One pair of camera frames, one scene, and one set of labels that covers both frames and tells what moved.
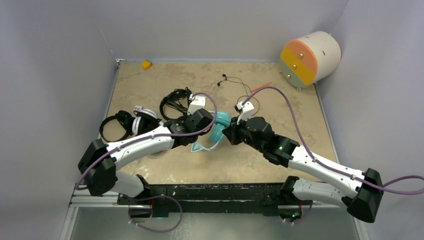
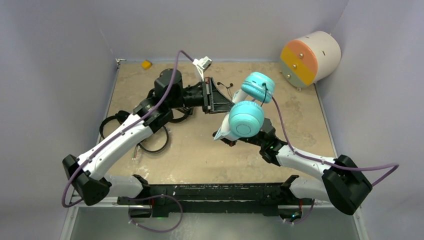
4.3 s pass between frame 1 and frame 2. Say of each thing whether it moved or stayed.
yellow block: stayed
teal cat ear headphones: moved
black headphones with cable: stayed
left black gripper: moved
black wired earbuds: moved
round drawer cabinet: stayed
